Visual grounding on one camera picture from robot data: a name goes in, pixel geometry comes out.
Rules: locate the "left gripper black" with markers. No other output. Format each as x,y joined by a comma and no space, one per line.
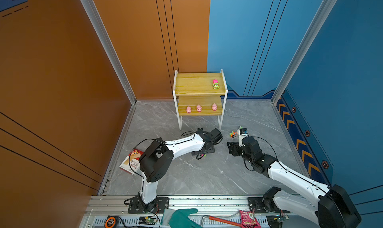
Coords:
212,150

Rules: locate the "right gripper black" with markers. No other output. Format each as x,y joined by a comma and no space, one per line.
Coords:
234,147

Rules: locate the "green truck pink tank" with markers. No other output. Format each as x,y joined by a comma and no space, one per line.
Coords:
215,84

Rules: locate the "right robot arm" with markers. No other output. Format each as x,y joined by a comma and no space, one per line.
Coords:
326,206

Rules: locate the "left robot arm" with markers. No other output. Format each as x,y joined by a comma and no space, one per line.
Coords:
157,158

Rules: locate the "yellow wooden two-tier shelf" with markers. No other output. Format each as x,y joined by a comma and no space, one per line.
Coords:
192,89

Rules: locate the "green orange toy truck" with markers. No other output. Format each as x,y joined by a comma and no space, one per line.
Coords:
233,134

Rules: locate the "pink snack bag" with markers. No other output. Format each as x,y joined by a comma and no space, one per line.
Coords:
248,220

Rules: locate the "green rubber glove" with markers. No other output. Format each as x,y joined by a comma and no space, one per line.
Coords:
179,218

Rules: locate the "red white cardboard box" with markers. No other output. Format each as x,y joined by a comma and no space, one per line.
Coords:
131,163

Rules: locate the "small board right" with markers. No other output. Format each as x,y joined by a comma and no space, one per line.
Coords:
282,218

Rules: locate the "green circuit board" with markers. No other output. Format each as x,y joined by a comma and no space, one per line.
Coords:
148,221

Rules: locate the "orange tape measure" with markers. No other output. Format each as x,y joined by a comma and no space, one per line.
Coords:
111,222

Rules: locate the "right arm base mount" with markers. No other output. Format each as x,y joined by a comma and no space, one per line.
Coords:
262,205

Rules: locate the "red handled tool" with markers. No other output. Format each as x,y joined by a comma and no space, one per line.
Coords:
219,220

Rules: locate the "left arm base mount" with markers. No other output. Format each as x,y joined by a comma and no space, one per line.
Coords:
137,206

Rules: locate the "aluminium rail frame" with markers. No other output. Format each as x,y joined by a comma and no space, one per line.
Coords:
215,205

